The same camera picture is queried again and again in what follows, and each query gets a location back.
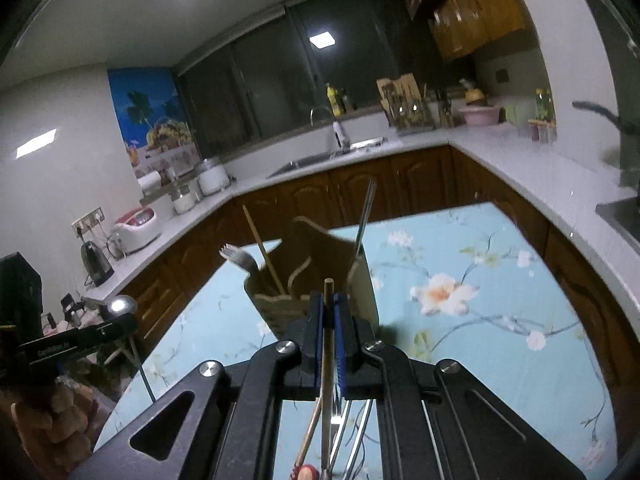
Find white red rice cooker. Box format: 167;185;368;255
109;207;164;255

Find spice jars set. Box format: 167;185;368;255
527;118;559;144

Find white electric pot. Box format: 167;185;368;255
193;156;231;196

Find white tap filter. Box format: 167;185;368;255
331;120;350;154

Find wooden utensil holder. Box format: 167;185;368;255
243;215;381;344

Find yellow container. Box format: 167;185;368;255
463;78;486;107

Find steel spoon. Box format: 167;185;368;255
106;294;156;404

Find countertop utensil rack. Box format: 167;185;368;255
380;94;434;131

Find person's left hand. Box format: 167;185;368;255
11;384;102;467

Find wooden cutting board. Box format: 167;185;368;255
375;73;419;106

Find black gas stove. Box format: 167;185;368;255
594;197;640;242

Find blue floral tablecloth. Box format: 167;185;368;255
94;202;619;480

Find dark electric kettle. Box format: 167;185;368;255
80;239;116;287

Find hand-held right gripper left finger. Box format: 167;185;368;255
70;291;326;480

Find small steel fork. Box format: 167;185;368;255
218;243;261;274

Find wooden knife block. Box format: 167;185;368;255
434;88;454;129

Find palm and fruit wall poster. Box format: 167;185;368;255
107;67;199;182

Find black wok with lid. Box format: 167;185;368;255
571;99;640;187

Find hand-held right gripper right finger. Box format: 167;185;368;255
332;293;589;480

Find pink basin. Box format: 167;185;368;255
458;103;501;126

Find dark kitchen window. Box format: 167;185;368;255
177;0;437;149

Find yellow dish soap bottle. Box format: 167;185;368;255
325;82;346;117

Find black tripod clamp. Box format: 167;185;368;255
59;293;87;322

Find steel kitchen sink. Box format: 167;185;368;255
267;137;404;180

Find paper towel roll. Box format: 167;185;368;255
135;169;164;194

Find white glass jar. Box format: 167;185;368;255
170;184;197;215

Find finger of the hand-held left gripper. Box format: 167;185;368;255
18;313;139;364

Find wall power socket strip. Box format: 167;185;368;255
71;205;106;239

